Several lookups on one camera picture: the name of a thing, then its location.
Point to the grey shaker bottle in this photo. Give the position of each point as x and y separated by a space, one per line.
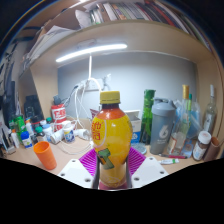
162 126

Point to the brown jar with white lid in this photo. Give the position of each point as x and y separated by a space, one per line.
201 146

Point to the yellow drink bottle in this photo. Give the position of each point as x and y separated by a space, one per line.
111 133

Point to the clear glass bottle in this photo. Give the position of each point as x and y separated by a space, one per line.
210 115

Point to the round teal tin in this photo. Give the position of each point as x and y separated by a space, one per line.
140 149

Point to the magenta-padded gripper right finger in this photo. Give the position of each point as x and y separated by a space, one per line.
148 171

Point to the white tube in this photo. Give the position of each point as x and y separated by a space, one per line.
169 161

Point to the wooden shelf unit with books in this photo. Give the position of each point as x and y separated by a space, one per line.
133 20

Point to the orange plastic cup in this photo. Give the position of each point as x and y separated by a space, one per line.
45 156

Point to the white bottle with blue label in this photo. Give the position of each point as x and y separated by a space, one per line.
69 134

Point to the small bottle with green cap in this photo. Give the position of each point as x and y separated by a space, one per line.
40 134

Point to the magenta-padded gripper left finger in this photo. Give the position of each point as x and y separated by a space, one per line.
75 173

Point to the white bottle with blue cap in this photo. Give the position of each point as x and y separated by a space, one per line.
26 140

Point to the brown cup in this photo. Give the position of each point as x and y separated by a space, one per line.
215 150

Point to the red and white can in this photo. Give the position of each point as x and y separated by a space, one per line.
59 115

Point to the white strip lamp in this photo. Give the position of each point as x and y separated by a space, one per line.
91 50

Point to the blue and white box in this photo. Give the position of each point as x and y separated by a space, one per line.
136 128

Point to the clear bottle with gold cap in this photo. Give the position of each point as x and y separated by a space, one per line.
181 133

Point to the red pen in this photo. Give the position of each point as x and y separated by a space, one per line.
173 156

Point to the green container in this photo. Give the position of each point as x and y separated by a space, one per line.
19 124

